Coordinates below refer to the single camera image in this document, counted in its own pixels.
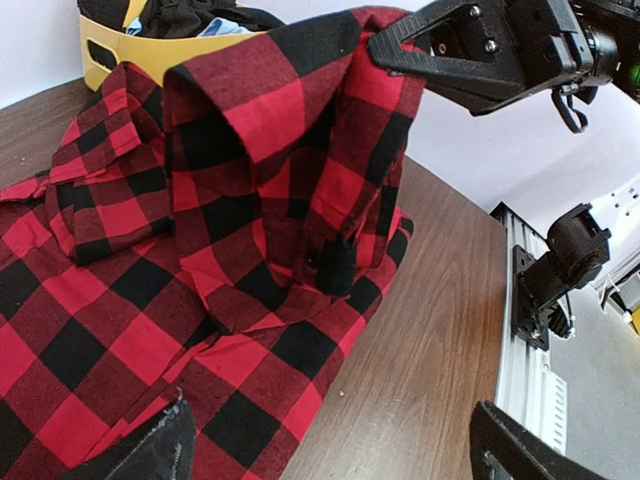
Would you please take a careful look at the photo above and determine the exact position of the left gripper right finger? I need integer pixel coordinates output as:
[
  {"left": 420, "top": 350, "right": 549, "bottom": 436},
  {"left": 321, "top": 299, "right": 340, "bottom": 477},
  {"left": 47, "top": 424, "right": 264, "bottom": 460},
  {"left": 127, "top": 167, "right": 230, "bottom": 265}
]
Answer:
[{"left": 469, "top": 401, "right": 600, "bottom": 480}]

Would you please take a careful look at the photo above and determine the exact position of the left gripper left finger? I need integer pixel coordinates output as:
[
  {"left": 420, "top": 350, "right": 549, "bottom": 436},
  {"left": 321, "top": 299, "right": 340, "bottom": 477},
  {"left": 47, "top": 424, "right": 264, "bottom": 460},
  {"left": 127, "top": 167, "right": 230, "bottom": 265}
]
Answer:
[{"left": 61, "top": 389, "right": 196, "bottom": 480}]

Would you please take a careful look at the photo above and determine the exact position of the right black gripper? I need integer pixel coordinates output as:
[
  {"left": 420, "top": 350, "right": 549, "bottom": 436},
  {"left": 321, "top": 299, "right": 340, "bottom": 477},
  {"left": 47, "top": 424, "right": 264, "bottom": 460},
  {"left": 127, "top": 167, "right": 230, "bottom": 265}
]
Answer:
[{"left": 368, "top": 1, "right": 595, "bottom": 116}]

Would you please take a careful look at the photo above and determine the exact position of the red black plaid shirt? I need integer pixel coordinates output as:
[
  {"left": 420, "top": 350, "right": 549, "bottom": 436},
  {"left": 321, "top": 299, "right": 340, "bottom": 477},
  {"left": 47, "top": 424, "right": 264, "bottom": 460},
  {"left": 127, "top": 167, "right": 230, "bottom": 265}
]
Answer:
[{"left": 1, "top": 7, "right": 424, "bottom": 479}]

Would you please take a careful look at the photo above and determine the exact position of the yellow plastic bin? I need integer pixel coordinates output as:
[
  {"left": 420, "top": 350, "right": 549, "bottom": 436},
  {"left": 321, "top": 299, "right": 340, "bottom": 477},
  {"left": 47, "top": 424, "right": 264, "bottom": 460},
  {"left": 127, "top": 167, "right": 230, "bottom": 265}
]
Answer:
[{"left": 79, "top": 13, "right": 260, "bottom": 91}]

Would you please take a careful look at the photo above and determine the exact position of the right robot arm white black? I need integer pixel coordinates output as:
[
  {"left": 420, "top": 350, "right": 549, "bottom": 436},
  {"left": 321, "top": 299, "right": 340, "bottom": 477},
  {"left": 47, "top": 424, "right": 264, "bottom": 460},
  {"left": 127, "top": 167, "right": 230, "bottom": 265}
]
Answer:
[{"left": 367, "top": 1, "right": 639, "bottom": 272}]

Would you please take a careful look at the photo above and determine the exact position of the light blue garment in bin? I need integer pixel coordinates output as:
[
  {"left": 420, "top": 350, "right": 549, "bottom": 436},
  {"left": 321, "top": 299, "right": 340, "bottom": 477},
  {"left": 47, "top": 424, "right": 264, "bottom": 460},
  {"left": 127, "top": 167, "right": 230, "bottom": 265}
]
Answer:
[{"left": 124, "top": 17, "right": 261, "bottom": 39}]

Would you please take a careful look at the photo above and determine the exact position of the black garment in bin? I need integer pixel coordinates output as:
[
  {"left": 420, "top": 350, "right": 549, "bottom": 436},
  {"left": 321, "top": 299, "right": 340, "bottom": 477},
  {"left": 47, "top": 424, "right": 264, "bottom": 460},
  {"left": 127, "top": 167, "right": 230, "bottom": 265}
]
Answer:
[{"left": 77, "top": 0, "right": 284, "bottom": 33}]

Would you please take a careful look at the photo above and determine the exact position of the front aluminium rail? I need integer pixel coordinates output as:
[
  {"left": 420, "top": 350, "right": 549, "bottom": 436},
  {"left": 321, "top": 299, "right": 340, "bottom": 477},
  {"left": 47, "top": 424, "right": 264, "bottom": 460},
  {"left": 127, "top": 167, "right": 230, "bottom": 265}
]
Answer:
[{"left": 491, "top": 203, "right": 568, "bottom": 455}]

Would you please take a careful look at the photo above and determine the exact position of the right black cable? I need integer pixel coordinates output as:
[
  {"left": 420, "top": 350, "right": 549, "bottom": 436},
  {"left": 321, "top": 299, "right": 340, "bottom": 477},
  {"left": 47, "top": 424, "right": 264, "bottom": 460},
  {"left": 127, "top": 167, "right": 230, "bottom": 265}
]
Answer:
[{"left": 549, "top": 84, "right": 591, "bottom": 134}]

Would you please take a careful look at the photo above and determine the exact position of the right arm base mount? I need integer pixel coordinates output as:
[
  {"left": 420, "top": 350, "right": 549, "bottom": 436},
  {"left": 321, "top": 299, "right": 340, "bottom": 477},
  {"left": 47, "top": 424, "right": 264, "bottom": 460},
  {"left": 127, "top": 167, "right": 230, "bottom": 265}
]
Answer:
[{"left": 510, "top": 245, "right": 575, "bottom": 352}]

